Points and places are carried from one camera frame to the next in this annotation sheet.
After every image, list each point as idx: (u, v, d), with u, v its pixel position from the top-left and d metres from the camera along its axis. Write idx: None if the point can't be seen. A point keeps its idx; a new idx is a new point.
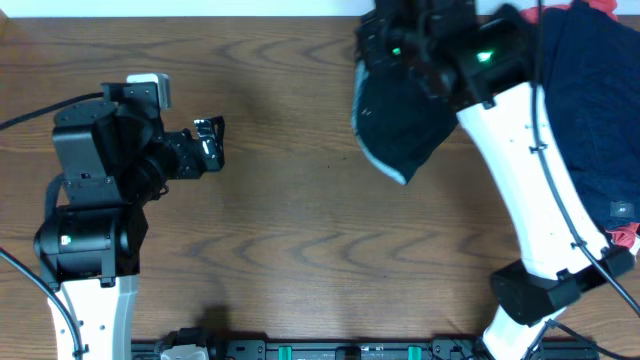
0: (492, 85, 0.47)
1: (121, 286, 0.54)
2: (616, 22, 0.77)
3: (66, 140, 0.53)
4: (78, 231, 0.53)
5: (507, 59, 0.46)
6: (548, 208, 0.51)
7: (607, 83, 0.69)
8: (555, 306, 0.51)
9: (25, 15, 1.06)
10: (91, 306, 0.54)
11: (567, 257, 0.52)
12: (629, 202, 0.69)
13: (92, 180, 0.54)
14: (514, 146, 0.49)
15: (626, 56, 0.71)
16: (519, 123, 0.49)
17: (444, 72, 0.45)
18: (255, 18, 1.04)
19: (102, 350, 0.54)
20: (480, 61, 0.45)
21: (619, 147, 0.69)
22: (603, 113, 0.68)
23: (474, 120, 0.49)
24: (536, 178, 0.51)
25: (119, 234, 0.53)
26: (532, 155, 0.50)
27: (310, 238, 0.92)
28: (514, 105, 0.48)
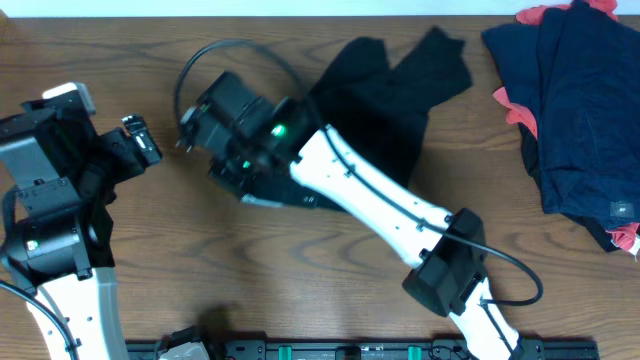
0: (293, 150, 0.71)
1: (99, 277, 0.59)
2: (586, 42, 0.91)
3: (13, 149, 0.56)
4: (43, 234, 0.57)
5: (295, 126, 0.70)
6: (382, 208, 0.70)
7: (593, 99, 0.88)
8: (433, 284, 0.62)
9: (25, 15, 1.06)
10: (73, 302, 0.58)
11: (419, 236, 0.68)
12: (629, 202, 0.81)
13: (46, 184, 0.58)
14: (335, 178, 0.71)
15: (614, 78, 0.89)
16: (328, 161, 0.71)
17: (260, 156, 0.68)
18: (255, 19, 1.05)
19: (93, 340, 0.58)
20: (275, 136, 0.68)
21: (620, 151, 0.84)
22: (600, 120, 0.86)
23: (305, 175, 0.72)
24: (362, 196, 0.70)
25: (87, 229, 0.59)
26: (349, 178, 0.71)
27: (310, 238, 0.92)
28: (318, 151, 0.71)
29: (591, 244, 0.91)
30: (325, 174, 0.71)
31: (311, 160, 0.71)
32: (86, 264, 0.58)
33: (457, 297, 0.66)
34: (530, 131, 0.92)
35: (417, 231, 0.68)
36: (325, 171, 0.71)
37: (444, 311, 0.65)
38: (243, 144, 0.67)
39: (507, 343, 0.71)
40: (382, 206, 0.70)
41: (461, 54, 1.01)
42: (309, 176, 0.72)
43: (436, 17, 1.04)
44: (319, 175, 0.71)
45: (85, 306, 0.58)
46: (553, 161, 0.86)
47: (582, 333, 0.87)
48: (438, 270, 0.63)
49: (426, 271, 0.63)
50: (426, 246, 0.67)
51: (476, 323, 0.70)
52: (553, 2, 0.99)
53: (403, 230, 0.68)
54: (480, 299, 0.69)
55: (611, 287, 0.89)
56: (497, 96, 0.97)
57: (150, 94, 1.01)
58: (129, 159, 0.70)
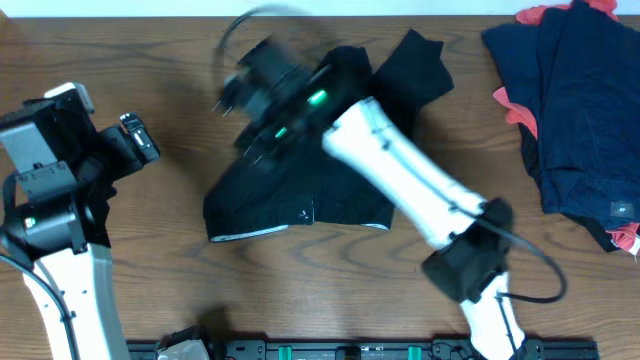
0: (329, 119, 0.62)
1: (94, 252, 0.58)
2: (585, 42, 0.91)
3: (13, 134, 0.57)
4: (40, 213, 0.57)
5: (336, 96, 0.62)
6: (413, 186, 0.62)
7: (592, 99, 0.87)
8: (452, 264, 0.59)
9: (25, 15, 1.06)
10: (70, 274, 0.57)
11: (448, 219, 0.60)
12: (628, 202, 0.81)
13: (44, 167, 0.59)
14: (366, 148, 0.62)
15: (613, 79, 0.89)
16: (362, 131, 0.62)
17: (295, 120, 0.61)
18: (255, 19, 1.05)
19: (87, 313, 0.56)
20: (313, 100, 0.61)
21: (619, 151, 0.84)
22: (600, 119, 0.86)
23: (335, 144, 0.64)
24: (391, 175, 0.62)
25: (83, 209, 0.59)
26: (384, 152, 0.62)
27: (310, 238, 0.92)
28: (355, 120, 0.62)
29: (591, 244, 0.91)
30: (355, 145, 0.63)
31: (348, 127, 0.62)
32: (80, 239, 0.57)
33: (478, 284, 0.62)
34: (530, 130, 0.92)
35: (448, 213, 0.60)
36: (356, 142, 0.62)
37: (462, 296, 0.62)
38: (280, 109, 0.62)
39: (511, 340, 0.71)
40: (409, 190, 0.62)
41: (461, 54, 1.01)
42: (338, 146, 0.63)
43: (436, 16, 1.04)
44: (348, 146, 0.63)
45: (79, 279, 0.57)
46: (553, 161, 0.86)
47: (581, 333, 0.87)
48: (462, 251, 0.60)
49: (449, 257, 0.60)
50: (454, 229, 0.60)
51: (485, 323, 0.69)
52: (553, 3, 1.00)
53: (430, 213, 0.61)
54: (496, 293, 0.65)
55: (611, 287, 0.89)
56: (497, 96, 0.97)
57: (150, 93, 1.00)
58: (128, 154, 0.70)
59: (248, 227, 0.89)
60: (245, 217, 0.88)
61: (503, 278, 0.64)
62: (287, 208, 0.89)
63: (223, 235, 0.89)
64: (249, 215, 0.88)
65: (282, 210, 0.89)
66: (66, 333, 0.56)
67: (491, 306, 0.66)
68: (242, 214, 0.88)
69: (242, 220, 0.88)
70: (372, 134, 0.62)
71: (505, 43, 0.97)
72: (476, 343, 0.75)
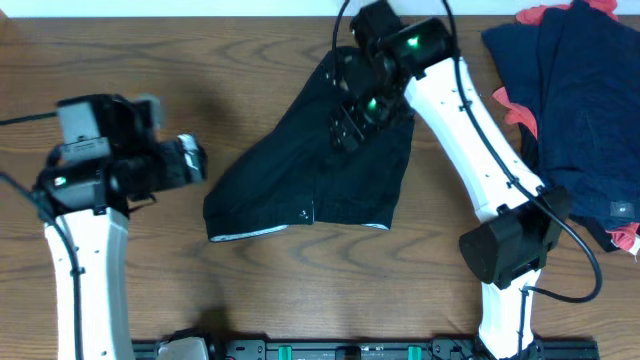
0: (420, 66, 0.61)
1: (112, 214, 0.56)
2: (585, 43, 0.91)
3: (68, 109, 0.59)
4: (72, 175, 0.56)
5: (431, 48, 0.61)
6: (480, 153, 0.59)
7: (593, 100, 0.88)
8: (499, 237, 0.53)
9: (25, 15, 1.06)
10: (87, 231, 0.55)
11: (504, 193, 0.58)
12: (628, 202, 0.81)
13: (86, 140, 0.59)
14: (444, 106, 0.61)
15: (614, 79, 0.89)
16: (447, 88, 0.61)
17: (385, 60, 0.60)
18: (256, 19, 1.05)
19: (96, 273, 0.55)
20: (410, 45, 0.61)
21: (619, 151, 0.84)
22: (600, 120, 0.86)
23: (415, 92, 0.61)
24: (464, 135, 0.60)
25: (108, 178, 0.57)
26: (461, 112, 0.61)
27: (310, 238, 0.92)
28: (441, 75, 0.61)
29: (592, 245, 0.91)
30: (439, 98, 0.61)
31: (434, 78, 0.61)
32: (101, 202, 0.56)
33: (510, 268, 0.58)
34: (530, 131, 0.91)
35: (506, 188, 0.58)
36: (440, 96, 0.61)
37: (490, 274, 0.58)
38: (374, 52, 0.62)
39: (519, 338, 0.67)
40: (476, 156, 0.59)
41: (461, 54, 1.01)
42: (418, 96, 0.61)
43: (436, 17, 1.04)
44: (433, 100, 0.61)
45: (94, 238, 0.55)
46: (553, 161, 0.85)
47: (581, 333, 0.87)
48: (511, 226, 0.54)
49: (501, 230, 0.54)
50: (507, 202, 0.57)
51: (503, 310, 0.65)
52: (553, 3, 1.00)
53: (490, 181, 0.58)
54: (524, 286, 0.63)
55: (611, 287, 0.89)
56: (497, 96, 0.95)
57: (150, 93, 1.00)
58: (174, 171, 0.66)
59: (250, 226, 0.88)
60: (247, 215, 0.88)
61: (534, 274, 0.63)
62: (286, 207, 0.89)
63: (224, 233, 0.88)
64: (250, 213, 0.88)
65: (281, 208, 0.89)
66: (73, 287, 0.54)
67: (515, 300, 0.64)
68: (243, 213, 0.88)
69: (243, 219, 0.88)
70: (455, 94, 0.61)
71: (505, 43, 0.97)
72: (480, 338, 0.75)
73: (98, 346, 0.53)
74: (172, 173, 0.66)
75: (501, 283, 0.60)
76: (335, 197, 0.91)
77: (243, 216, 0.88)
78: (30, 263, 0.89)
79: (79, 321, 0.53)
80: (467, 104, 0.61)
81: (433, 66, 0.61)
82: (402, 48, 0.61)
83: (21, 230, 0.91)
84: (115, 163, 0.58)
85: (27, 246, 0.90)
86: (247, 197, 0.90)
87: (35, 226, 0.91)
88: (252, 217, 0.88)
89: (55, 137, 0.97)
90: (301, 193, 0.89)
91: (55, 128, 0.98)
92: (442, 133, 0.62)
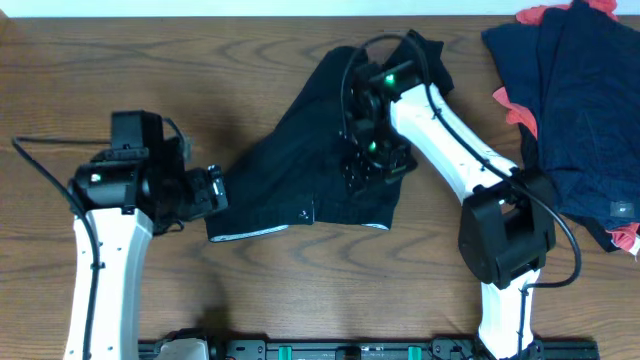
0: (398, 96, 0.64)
1: (139, 217, 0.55)
2: (585, 43, 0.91)
3: (121, 116, 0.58)
4: (108, 175, 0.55)
5: (408, 81, 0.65)
6: (455, 152, 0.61)
7: (593, 100, 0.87)
8: (476, 213, 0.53)
9: (25, 15, 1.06)
10: (112, 228, 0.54)
11: (479, 178, 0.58)
12: (628, 202, 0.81)
13: (131, 148, 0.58)
14: (417, 118, 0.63)
15: (614, 79, 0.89)
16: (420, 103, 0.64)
17: (371, 98, 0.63)
18: (256, 19, 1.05)
19: (115, 270, 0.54)
20: (388, 81, 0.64)
21: (619, 151, 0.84)
22: (599, 120, 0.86)
23: (394, 113, 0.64)
24: (438, 140, 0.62)
25: (141, 181, 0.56)
26: (434, 121, 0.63)
27: (310, 238, 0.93)
28: (412, 93, 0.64)
29: (592, 245, 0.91)
30: (413, 112, 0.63)
31: (408, 97, 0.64)
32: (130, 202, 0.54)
33: (513, 262, 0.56)
34: (530, 131, 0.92)
35: (479, 172, 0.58)
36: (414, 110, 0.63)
37: (489, 266, 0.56)
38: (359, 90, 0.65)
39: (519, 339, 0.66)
40: (451, 154, 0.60)
41: (461, 54, 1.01)
42: (397, 116, 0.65)
43: (436, 17, 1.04)
44: (408, 114, 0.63)
45: (117, 235, 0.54)
46: (553, 161, 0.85)
47: (581, 333, 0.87)
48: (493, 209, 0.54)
49: (484, 208, 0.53)
50: (483, 182, 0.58)
51: (502, 310, 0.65)
52: (553, 3, 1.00)
53: (467, 171, 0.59)
54: (523, 284, 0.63)
55: (611, 287, 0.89)
56: (497, 96, 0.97)
57: (151, 93, 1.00)
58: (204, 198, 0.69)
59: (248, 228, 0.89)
60: (246, 217, 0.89)
61: (534, 273, 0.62)
62: (284, 209, 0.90)
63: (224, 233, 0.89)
64: (249, 215, 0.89)
65: (279, 210, 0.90)
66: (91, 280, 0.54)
67: (514, 299, 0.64)
68: (243, 216, 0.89)
69: (242, 221, 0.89)
70: (426, 106, 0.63)
71: (505, 43, 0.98)
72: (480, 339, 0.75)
73: (105, 342, 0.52)
74: (199, 198, 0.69)
75: (497, 278, 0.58)
76: (333, 199, 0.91)
77: (241, 216, 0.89)
78: (30, 264, 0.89)
79: (90, 314, 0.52)
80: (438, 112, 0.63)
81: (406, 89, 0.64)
82: (381, 84, 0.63)
83: (22, 230, 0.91)
84: (150, 167, 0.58)
85: (28, 246, 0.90)
86: (244, 195, 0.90)
87: (35, 227, 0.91)
88: (250, 218, 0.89)
89: (55, 137, 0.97)
90: (298, 195, 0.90)
91: (55, 128, 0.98)
92: (425, 144, 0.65)
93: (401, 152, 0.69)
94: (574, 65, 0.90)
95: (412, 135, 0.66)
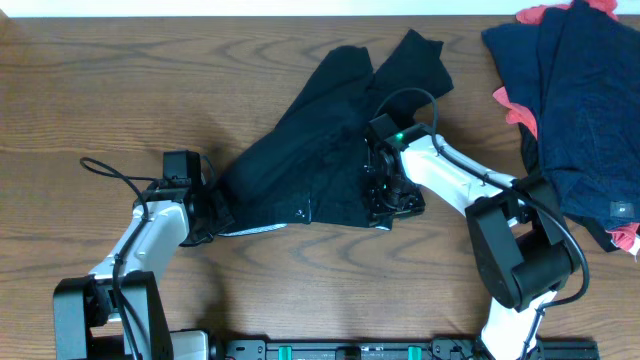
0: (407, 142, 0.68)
1: (183, 210, 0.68)
2: (584, 43, 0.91)
3: (172, 153, 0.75)
4: (164, 193, 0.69)
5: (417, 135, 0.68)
6: (458, 176, 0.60)
7: (592, 100, 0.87)
8: (479, 220, 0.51)
9: (26, 16, 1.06)
10: (164, 202, 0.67)
11: (481, 192, 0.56)
12: (627, 202, 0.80)
13: (180, 179, 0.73)
14: (421, 163, 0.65)
15: (614, 80, 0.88)
16: (425, 147, 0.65)
17: (386, 156, 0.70)
18: (256, 19, 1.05)
19: (157, 225, 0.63)
20: (396, 138, 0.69)
21: (619, 149, 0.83)
22: (600, 120, 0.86)
23: (405, 162, 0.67)
24: (443, 175, 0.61)
25: (189, 202, 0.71)
26: (439, 158, 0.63)
27: (310, 238, 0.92)
28: (418, 141, 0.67)
29: (592, 245, 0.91)
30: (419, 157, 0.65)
31: (414, 146, 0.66)
32: (180, 200, 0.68)
33: (536, 284, 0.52)
34: (530, 130, 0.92)
35: (480, 186, 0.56)
36: (420, 155, 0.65)
37: (507, 285, 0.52)
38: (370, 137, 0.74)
39: (524, 347, 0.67)
40: (457, 188, 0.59)
41: (461, 54, 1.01)
42: (407, 163, 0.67)
43: (435, 16, 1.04)
44: (415, 157, 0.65)
45: (166, 205, 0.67)
46: (553, 161, 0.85)
47: (581, 333, 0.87)
48: (498, 222, 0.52)
49: (488, 218, 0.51)
50: (486, 193, 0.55)
51: (513, 322, 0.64)
52: (553, 3, 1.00)
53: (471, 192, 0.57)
54: (539, 304, 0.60)
55: (611, 287, 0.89)
56: (497, 96, 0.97)
57: (150, 93, 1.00)
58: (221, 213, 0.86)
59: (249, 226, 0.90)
60: (245, 214, 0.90)
61: (550, 293, 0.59)
62: (281, 210, 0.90)
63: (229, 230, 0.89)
64: (245, 213, 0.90)
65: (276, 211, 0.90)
66: (136, 227, 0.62)
67: (528, 316, 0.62)
68: (240, 214, 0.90)
69: (240, 219, 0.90)
70: (430, 148, 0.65)
71: (505, 44, 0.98)
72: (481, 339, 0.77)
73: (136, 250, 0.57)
74: (222, 214, 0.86)
75: (519, 301, 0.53)
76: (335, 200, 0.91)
77: (238, 217, 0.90)
78: (29, 264, 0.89)
79: (130, 241, 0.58)
80: (442, 151, 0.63)
81: (414, 139, 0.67)
82: (391, 144, 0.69)
83: (21, 230, 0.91)
84: (192, 192, 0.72)
85: (27, 246, 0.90)
86: (242, 196, 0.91)
87: (35, 226, 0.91)
88: (248, 216, 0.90)
89: (55, 137, 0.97)
90: (296, 196, 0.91)
91: (55, 128, 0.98)
92: (435, 183, 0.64)
93: (408, 200, 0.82)
94: (574, 64, 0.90)
95: (424, 180, 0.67)
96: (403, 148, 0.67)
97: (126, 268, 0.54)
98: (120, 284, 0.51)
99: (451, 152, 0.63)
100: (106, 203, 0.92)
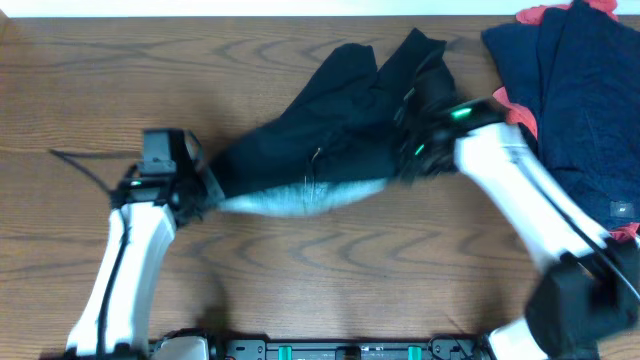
0: (468, 127, 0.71)
1: (165, 210, 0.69)
2: (584, 43, 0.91)
3: (150, 134, 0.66)
4: (144, 183, 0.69)
5: (481, 119, 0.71)
6: (541, 206, 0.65)
7: (592, 100, 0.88)
8: (561, 283, 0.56)
9: (26, 16, 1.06)
10: (142, 214, 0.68)
11: (567, 237, 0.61)
12: (628, 202, 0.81)
13: (161, 163, 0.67)
14: (517, 179, 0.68)
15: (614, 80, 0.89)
16: (496, 146, 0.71)
17: (441, 132, 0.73)
18: (255, 19, 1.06)
19: (136, 252, 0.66)
20: (458, 114, 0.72)
21: (620, 149, 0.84)
22: (599, 121, 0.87)
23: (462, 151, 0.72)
24: (546, 204, 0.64)
25: (171, 192, 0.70)
26: (514, 165, 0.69)
27: (310, 238, 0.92)
28: (487, 139, 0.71)
29: None
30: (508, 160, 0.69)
31: (482, 137, 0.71)
32: (158, 199, 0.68)
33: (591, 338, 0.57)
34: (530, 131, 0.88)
35: (566, 230, 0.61)
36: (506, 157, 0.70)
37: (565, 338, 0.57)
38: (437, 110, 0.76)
39: None
40: (567, 219, 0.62)
41: (461, 54, 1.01)
42: (466, 152, 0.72)
43: (435, 17, 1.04)
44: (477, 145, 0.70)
45: (145, 219, 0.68)
46: (554, 160, 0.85)
47: None
48: (576, 281, 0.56)
49: (565, 276, 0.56)
50: (568, 246, 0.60)
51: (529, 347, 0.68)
52: (552, 3, 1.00)
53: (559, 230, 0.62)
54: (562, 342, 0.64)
55: None
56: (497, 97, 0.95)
57: (150, 93, 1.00)
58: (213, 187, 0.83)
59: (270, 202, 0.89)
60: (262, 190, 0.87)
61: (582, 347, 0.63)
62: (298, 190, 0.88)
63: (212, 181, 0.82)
64: (256, 188, 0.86)
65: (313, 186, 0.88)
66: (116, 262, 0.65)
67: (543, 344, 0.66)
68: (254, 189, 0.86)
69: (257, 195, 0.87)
70: (507, 147, 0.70)
71: (504, 42, 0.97)
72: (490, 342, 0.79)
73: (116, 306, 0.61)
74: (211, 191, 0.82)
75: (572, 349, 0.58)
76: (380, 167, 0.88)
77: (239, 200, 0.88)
78: (29, 264, 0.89)
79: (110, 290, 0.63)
80: (518, 160, 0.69)
81: (483, 126, 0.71)
82: (453, 121, 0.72)
83: (21, 230, 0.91)
84: (175, 181, 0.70)
85: (27, 246, 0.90)
86: (251, 171, 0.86)
87: (34, 226, 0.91)
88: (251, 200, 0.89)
89: (55, 136, 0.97)
90: (341, 165, 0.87)
91: (55, 128, 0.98)
92: (497, 189, 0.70)
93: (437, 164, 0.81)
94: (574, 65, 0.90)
95: (486, 175, 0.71)
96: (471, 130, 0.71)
97: (109, 325, 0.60)
98: (105, 351, 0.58)
99: (524, 163, 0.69)
100: (106, 202, 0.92)
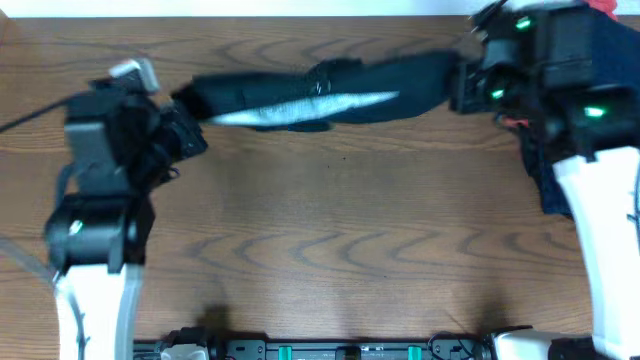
0: (596, 142, 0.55)
1: (127, 274, 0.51)
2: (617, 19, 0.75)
3: (77, 129, 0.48)
4: (89, 220, 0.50)
5: (617, 121, 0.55)
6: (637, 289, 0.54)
7: None
8: None
9: (26, 16, 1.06)
10: (95, 291, 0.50)
11: None
12: None
13: (101, 171, 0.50)
14: (618, 223, 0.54)
15: None
16: (624, 188, 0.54)
17: (552, 121, 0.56)
18: (255, 19, 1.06)
19: (101, 341, 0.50)
20: (589, 115, 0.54)
21: None
22: None
23: (573, 170, 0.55)
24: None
25: (127, 224, 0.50)
26: (630, 221, 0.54)
27: (310, 238, 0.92)
28: (615, 162, 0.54)
29: None
30: (624, 208, 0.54)
31: (606, 164, 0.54)
32: (111, 241, 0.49)
33: None
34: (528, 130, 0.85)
35: None
36: (619, 196, 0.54)
37: None
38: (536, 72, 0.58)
39: None
40: None
41: None
42: (573, 170, 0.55)
43: (436, 17, 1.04)
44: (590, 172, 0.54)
45: (102, 299, 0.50)
46: None
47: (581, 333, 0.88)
48: None
49: None
50: None
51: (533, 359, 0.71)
52: None
53: None
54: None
55: None
56: None
57: None
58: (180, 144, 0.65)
59: (259, 104, 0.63)
60: (257, 92, 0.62)
61: None
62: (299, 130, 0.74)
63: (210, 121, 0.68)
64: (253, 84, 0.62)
65: (334, 91, 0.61)
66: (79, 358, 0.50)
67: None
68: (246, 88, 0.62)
69: (250, 95, 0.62)
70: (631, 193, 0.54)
71: None
72: (497, 343, 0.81)
73: None
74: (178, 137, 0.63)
75: None
76: (424, 88, 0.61)
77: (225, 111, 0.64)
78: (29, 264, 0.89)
79: None
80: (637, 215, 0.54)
81: (609, 150, 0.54)
82: (578, 117, 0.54)
83: (21, 230, 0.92)
84: (134, 206, 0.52)
85: (29, 246, 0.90)
86: (230, 78, 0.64)
87: (36, 226, 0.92)
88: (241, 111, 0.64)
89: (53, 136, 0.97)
90: (399, 66, 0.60)
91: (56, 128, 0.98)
92: (585, 229, 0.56)
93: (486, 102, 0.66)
94: None
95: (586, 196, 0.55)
96: (592, 152, 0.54)
97: None
98: None
99: None
100: None
